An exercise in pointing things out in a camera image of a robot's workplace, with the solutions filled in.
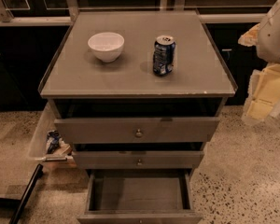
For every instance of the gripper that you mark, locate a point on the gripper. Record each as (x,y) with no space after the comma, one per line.
(274,37)

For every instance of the grey top drawer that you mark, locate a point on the grey top drawer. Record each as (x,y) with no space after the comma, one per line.
(136,130)

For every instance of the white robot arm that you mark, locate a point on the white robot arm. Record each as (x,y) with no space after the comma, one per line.
(273,17)

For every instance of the clear plastic bin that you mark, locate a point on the clear plastic bin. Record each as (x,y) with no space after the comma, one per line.
(38,151)

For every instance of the crumpled blue snack bag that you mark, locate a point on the crumpled blue snack bag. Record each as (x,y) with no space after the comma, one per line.
(52,142)

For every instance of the black pole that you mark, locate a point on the black pole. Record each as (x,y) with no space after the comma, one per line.
(38,172)

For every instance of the grey bottom drawer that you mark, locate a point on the grey bottom drawer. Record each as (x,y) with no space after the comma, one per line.
(139,197)

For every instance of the grey middle drawer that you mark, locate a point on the grey middle drawer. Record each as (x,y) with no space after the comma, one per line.
(137,159)

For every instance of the grey drawer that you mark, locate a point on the grey drawer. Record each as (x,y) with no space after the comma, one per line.
(137,159)
(136,130)
(139,197)

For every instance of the grey drawer cabinet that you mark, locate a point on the grey drawer cabinet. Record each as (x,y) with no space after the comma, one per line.
(79,85)

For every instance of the white ceramic bowl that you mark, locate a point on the white ceramic bowl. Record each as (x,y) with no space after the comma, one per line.
(106,46)

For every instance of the blue soda can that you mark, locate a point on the blue soda can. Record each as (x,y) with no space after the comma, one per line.
(164,54)

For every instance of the metal railing frame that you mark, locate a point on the metal railing frame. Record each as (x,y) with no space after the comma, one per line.
(37,12)

